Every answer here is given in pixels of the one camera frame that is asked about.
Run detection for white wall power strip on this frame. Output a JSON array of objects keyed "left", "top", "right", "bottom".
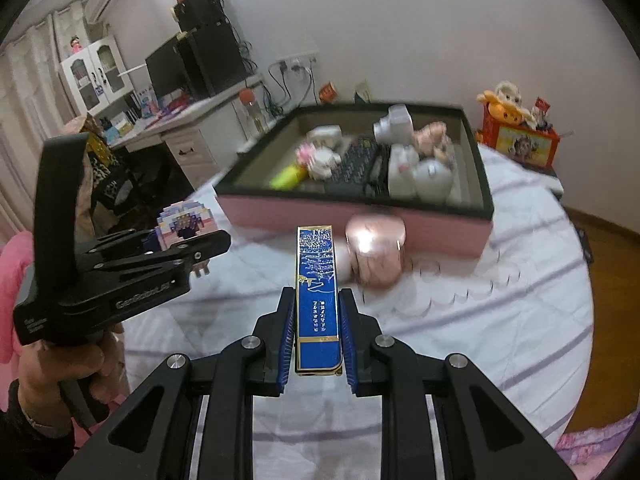
[{"left": 276, "top": 50, "right": 319, "bottom": 72}]

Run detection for white desk with drawers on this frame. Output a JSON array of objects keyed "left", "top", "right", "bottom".
[{"left": 112, "top": 75, "right": 262, "bottom": 188}]

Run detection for white earbuds case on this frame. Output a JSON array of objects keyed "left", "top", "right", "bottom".
[{"left": 334, "top": 238, "right": 352, "bottom": 283}]

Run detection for blue white snack bag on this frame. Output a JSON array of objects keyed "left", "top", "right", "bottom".
[{"left": 354, "top": 79, "right": 372, "bottom": 103}]

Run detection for red toy storage box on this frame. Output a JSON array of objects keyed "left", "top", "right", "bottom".
[{"left": 476, "top": 105, "right": 560, "bottom": 169}]

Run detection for white glass door cabinet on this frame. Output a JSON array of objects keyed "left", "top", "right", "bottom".
[{"left": 60, "top": 36, "right": 134, "bottom": 116}]

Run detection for white charger adapter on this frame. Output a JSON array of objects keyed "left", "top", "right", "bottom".
[{"left": 306, "top": 125, "right": 343, "bottom": 150}]

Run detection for black computer monitor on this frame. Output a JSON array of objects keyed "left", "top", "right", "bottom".
[{"left": 145, "top": 37, "right": 188, "bottom": 98}]

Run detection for white pink brick doll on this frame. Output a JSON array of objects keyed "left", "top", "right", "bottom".
[{"left": 296, "top": 143, "right": 341, "bottom": 181}]

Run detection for rose gold lid jar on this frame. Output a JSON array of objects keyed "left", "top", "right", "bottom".
[{"left": 345, "top": 214, "right": 407, "bottom": 289}]

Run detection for pink floral pillow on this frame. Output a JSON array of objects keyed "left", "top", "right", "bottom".
[{"left": 555, "top": 410, "right": 639, "bottom": 480}]

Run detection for bottle with orange cap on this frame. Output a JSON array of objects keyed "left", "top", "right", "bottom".
[{"left": 239, "top": 88, "right": 266, "bottom": 136}]

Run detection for pink plush doll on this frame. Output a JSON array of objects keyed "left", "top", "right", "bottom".
[{"left": 412, "top": 122, "right": 451, "bottom": 159}]

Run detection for pink box with black rim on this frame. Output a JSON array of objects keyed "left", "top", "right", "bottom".
[{"left": 215, "top": 103, "right": 494, "bottom": 258}]

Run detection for black box on tower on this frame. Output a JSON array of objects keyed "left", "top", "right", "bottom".
[{"left": 172, "top": 0, "right": 226, "bottom": 32}]

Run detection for orange snack bag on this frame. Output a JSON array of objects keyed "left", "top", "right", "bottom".
[{"left": 318, "top": 82, "right": 338, "bottom": 104}]

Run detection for person's left hand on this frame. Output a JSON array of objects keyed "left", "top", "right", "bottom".
[{"left": 17, "top": 324, "right": 125, "bottom": 437}]

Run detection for yellow plush toy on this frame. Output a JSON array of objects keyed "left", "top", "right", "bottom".
[{"left": 476, "top": 90, "right": 534, "bottom": 126}]

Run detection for blue gold rectangular box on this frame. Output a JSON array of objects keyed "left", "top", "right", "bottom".
[{"left": 295, "top": 226, "right": 343, "bottom": 376}]

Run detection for black remote control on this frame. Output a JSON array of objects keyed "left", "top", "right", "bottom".
[{"left": 324, "top": 136, "right": 381, "bottom": 197}]

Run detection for black computer tower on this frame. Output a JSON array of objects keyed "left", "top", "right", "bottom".
[{"left": 176, "top": 20, "right": 248, "bottom": 100}]

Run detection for white skull plush toy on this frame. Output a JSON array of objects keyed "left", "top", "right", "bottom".
[{"left": 495, "top": 80, "right": 522, "bottom": 106}]

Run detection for yellow highlighter pen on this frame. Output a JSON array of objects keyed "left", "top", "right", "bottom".
[{"left": 269, "top": 164, "right": 308, "bottom": 191}]

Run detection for white astronaut rabbit toy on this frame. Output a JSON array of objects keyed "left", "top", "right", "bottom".
[{"left": 387, "top": 144, "right": 454, "bottom": 203}]

